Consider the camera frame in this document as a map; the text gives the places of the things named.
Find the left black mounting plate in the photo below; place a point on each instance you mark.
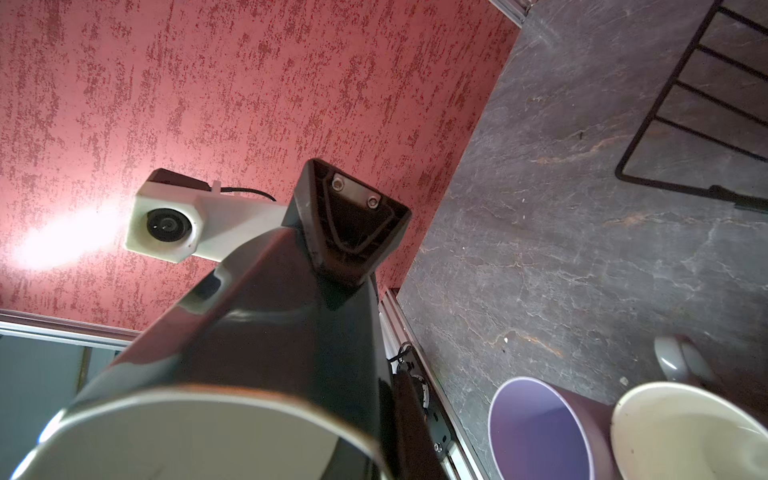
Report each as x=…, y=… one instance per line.
x=440, y=432

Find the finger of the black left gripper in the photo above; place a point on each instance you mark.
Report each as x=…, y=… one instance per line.
x=349, y=228

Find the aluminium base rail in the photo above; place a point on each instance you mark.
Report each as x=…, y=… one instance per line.
x=462, y=461

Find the black wire dish rack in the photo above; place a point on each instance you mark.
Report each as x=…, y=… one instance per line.
x=705, y=134

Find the left aluminium corner post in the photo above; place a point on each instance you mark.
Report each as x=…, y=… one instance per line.
x=515, y=10

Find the lilac plastic cup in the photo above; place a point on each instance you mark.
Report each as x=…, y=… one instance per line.
x=540, y=431

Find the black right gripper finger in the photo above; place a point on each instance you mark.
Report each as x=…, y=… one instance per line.
x=416, y=457

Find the small cream mug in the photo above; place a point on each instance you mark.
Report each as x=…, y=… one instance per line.
x=683, y=427

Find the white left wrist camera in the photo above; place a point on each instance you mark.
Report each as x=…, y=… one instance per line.
x=175, y=217

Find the dark green white-inside mug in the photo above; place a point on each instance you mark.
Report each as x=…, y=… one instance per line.
x=264, y=370

